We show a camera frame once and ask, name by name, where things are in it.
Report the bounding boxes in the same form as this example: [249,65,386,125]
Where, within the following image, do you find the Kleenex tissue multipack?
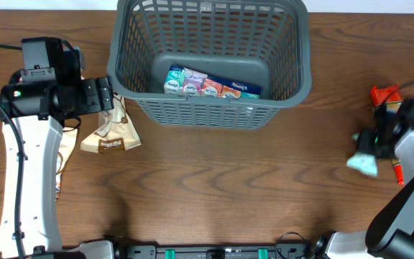
[164,65,262,99]

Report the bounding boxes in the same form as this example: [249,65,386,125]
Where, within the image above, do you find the treat bag bottom left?
[55,127,78,200]

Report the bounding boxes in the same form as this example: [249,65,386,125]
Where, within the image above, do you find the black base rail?
[30,235,323,259]

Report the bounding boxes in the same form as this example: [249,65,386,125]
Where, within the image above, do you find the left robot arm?
[0,37,114,258]

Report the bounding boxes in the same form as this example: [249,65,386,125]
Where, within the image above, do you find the spaghetti pack red ends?
[370,85,405,185]

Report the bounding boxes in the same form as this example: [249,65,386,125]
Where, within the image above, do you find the small teal wipes packet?
[346,132,378,177]

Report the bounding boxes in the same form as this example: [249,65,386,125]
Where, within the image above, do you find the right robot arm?
[316,99,414,259]

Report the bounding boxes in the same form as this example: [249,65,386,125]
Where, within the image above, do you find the grey plastic basket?
[106,0,312,129]

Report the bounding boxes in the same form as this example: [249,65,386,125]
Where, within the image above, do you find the treat bag beige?
[80,93,141,154]

